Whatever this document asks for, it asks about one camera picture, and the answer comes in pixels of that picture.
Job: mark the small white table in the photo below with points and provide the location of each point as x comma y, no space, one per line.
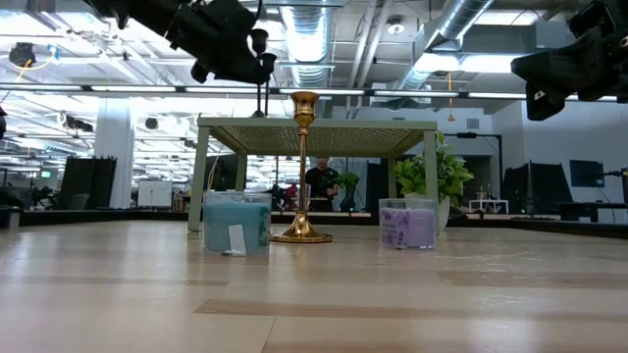
488,202

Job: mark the blue candle in glass jar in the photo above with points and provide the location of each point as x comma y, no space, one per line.
230,225

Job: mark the grey bin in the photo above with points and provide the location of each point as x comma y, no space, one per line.
10,218

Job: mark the purple candle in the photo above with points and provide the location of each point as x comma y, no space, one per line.
407,228

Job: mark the wall mounted dark monitor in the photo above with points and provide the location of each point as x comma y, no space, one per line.
586,174

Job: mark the green potted plant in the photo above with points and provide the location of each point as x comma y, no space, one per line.
451,171

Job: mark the person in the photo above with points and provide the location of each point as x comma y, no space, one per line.
321,184

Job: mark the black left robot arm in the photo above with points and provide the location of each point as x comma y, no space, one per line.
142,15

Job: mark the black candlestick holder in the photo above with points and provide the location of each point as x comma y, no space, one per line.
268,61
259,40

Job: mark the white building column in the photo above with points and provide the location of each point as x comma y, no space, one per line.
114,157

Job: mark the black ceiling camera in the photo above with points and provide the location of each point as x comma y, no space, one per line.
22,54

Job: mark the black room partition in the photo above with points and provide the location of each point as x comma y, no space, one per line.
88,184

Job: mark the gold candlestick holder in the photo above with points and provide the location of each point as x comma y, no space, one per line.
301,230

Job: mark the white cabinet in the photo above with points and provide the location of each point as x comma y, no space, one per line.
154,193

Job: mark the black standing panel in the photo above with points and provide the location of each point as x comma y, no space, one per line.
530,188

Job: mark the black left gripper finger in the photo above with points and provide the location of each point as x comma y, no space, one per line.
245,73

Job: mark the background potted plant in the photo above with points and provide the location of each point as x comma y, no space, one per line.
349,181

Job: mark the black metal table frame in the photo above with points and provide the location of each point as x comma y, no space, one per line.
98,216

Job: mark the silver ventilation duct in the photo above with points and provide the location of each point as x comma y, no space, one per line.
309,39
456,19

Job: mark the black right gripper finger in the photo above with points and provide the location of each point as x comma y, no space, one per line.
564,64

